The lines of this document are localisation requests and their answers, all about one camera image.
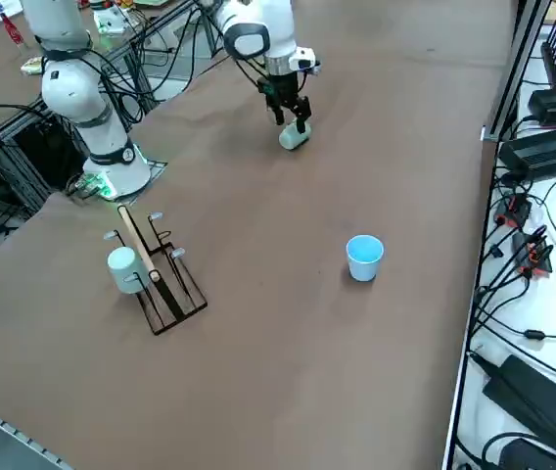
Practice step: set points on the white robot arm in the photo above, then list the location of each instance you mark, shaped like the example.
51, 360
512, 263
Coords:
72, 88

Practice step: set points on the small printed packet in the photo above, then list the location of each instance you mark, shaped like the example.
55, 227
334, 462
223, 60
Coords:
33, 64

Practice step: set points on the pale green plastic cup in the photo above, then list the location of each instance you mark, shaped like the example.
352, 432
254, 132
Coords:
124, 271
289, 139

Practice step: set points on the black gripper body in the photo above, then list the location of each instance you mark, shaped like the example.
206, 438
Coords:
285, 88

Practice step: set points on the white electronic device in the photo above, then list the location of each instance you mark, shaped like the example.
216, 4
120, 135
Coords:
109, 22

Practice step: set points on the black orange power plug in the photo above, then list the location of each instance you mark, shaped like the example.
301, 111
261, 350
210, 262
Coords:
532, 252
515, 210

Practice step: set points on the light blue plastic cup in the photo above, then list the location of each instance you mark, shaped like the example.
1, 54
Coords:
364, 264

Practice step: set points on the red white tag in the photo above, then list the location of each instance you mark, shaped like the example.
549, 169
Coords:
11, 28

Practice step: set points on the black metal equipment frame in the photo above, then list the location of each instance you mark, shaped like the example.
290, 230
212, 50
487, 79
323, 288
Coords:
40, 152

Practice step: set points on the aluminium profile post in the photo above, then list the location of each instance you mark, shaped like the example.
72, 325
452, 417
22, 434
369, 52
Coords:
515, 63

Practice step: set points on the silver table edge strip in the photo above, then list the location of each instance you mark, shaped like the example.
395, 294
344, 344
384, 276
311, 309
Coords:
13, 431

